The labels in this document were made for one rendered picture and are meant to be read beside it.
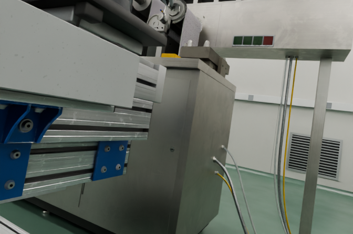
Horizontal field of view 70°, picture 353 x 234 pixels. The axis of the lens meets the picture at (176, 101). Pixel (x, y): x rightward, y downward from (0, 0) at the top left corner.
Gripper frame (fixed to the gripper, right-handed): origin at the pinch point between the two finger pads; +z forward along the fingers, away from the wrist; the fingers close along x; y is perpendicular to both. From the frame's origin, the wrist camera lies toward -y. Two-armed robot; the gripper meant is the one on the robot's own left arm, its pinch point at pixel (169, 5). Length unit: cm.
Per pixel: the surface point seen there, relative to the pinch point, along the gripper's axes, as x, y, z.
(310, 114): -84, 151, 225
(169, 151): -26, -72, 31
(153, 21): 11.2, -3.1, 7.4
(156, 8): 15.6, 10.7, 5.4
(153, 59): -12.3, -45.1, 4.7
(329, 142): -109, 125, 245
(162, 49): -0.2, -19.5, 16.2
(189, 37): -8.3, 0.3, 20.1
